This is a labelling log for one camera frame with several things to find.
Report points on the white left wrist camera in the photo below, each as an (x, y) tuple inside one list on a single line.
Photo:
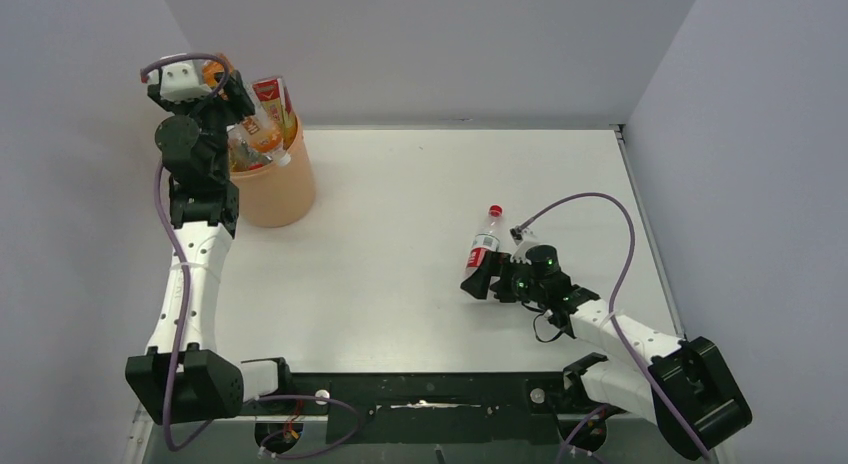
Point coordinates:
[(177, 82)]

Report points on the red-yellow label bottle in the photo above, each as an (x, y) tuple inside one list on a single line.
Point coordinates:
[(274, 96)]

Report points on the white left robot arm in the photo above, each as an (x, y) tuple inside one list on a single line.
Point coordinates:
[(180, 377)]

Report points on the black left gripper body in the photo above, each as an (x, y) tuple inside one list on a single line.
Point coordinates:
[(212, 114)]

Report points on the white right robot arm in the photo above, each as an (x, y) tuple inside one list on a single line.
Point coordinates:
[(684, 387)]

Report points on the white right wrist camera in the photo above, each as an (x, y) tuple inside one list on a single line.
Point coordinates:
[(524, 239)]

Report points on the red-blue label bottle red cap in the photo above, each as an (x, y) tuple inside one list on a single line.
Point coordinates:
[(488, 238)]

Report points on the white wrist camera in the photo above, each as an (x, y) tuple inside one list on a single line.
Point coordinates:
[(524, 239), (177, 82)]

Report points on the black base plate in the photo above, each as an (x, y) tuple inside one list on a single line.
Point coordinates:
[(430, 408)]

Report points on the orange drink bottle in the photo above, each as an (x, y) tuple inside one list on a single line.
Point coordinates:
[(261, 132)]

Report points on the orange plastic bin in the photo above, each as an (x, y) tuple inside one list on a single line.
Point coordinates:
[(275, 196)]

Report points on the red-label bottle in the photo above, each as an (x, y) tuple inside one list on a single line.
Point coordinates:
[(243, 157)]

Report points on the aluminium frame rail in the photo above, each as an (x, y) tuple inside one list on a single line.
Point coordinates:
[(145, 441)]

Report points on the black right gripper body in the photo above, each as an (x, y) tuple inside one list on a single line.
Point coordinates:
[(516, 286)]

